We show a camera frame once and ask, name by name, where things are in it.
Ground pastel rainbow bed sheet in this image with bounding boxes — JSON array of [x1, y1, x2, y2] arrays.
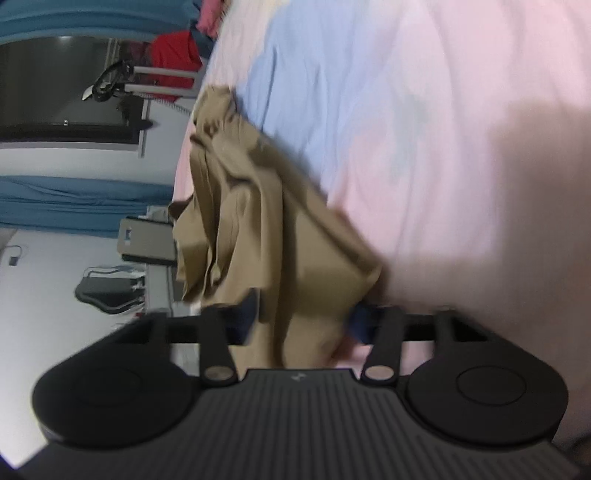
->
[[173, 0, 591, 462]]

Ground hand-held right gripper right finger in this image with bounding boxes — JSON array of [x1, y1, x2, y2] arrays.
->
[[349, 304, 491, 385]]

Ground wide blue curtain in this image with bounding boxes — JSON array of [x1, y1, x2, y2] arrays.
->
[[0, 0, 200, 46]]

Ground black framed vanity mirror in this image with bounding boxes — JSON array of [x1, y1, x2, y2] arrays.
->
[[75, 265, 147, 315]]

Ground garment steamer stand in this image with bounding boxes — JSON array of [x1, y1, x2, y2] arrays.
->
[[82, 59, 200, 117]]

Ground dark window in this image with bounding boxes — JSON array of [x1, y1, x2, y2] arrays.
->
[[0, 37, 149, 158]]

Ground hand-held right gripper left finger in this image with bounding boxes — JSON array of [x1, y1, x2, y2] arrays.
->
[[113, 292, 260, 387]]

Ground white desk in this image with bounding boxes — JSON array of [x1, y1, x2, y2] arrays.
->
[[142, 262, 200, 320]]

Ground pink garment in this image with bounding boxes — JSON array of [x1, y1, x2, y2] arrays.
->
[[196, 0, 232, 34]]

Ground narrow blue curtain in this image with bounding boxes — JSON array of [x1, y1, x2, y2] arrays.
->
[[0, 175, 177, 237]]

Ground tan t-shirt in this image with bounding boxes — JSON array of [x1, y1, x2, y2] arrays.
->
[[168, 84, 384, 370]]

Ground grey chair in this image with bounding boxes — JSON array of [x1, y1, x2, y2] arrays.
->
[[117, 215, 179, 267]]

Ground red garment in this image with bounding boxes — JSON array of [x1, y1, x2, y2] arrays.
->
[[137, 30, 209, 95]]

